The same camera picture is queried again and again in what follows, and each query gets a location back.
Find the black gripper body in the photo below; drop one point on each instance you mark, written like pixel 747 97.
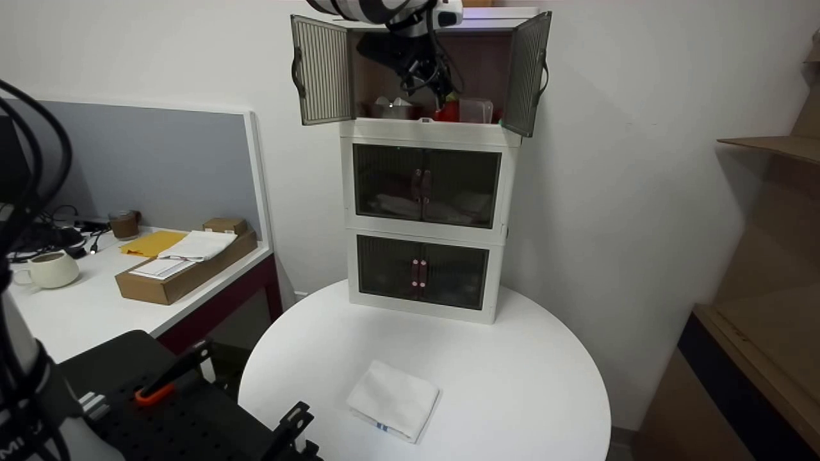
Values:
pixel 418 54

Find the white three-tier storage cabinet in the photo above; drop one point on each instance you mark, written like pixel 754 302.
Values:
pixel 426 133

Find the smoky translucent cabinet door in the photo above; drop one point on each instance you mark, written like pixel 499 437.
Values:
pixel 457 275
pixel 385 183
pixel 385 269
pixel 463 188
pixel 526 78
pixel 323 72

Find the translucent plastic container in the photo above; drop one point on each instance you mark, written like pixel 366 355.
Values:
pixel 478 109
pixel 389 109

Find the white paper sheets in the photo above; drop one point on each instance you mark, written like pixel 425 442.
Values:
pixel 200 243

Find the yellow envelope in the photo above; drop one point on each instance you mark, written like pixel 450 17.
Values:
pixel 155 243

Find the white folded cloth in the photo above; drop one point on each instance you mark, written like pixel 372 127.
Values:
pixel 392 400

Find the open shallow cardboard box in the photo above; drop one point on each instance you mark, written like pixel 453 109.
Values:
pixel 171 284

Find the small brown round object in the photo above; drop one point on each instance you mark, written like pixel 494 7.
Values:
pixel 126 223

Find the large plain cardboard box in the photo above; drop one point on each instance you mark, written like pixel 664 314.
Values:
pixel 778 256

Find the cardboard box with black band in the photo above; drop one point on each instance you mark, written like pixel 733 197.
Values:
pixel 683 410

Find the white ceramic mug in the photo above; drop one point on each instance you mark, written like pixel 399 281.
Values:
pixel 53 272

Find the grey partition with white frame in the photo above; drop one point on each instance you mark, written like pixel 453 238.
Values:
pixel 155 161

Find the white desk with brown frame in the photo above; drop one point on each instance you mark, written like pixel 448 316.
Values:
pixel 86 316

